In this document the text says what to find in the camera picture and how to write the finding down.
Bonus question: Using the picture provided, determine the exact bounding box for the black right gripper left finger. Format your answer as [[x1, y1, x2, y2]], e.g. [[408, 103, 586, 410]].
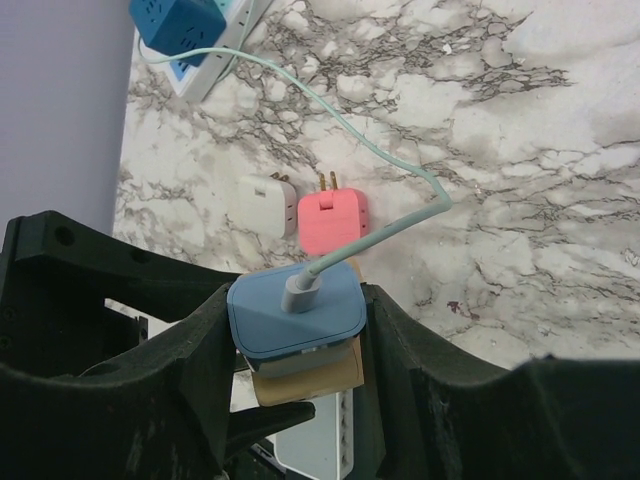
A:
[[1, 287, 235, 479]]

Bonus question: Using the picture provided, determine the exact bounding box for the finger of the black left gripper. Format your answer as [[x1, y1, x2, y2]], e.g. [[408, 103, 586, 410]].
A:
[[1, 211, 238, 378], [226, 402, 316, 453]]

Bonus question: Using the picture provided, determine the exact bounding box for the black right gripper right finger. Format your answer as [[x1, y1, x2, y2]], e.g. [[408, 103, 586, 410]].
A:
[[362, 285, 639, 479]]

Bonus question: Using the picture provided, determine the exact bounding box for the beige cube socket adapter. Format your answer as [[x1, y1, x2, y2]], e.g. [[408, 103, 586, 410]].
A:
[[251, 259, 363, 406]]

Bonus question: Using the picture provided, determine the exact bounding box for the light blue USB charger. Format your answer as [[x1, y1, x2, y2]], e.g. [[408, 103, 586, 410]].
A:
[[227, 262, 367, 378]]

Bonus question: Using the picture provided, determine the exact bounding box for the pink plug adapter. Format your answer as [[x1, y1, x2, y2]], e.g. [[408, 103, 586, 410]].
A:
[[297, 171, 370, 256]]

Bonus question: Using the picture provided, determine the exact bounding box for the white folding plug adapter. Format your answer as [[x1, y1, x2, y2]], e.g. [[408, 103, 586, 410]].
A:
[[231, 172, 298, 239]]

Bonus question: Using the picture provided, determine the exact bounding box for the blue cube socket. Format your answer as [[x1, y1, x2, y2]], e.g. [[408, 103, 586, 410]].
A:
[[129, 0, 226, 56]]

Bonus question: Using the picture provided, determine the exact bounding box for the grey white power bank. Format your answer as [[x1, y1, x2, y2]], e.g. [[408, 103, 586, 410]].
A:
[[274, 389, 354, 479]]

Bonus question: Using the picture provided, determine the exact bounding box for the light green USB cable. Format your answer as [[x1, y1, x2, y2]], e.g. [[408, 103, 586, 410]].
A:
[[137, 34, 454, 314]]

